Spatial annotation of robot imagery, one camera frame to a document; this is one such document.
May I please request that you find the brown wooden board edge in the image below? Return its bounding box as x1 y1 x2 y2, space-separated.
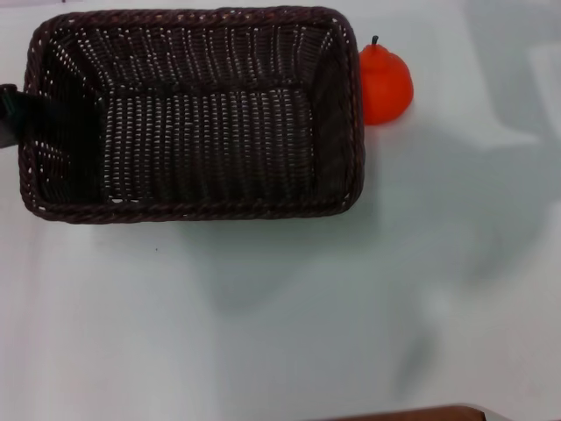
323 403 488 421

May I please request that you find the orange plastic pear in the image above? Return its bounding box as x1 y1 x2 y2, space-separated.
358 35 415 127

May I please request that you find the dark brown wicker basket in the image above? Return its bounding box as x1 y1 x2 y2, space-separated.
18 5 366 225

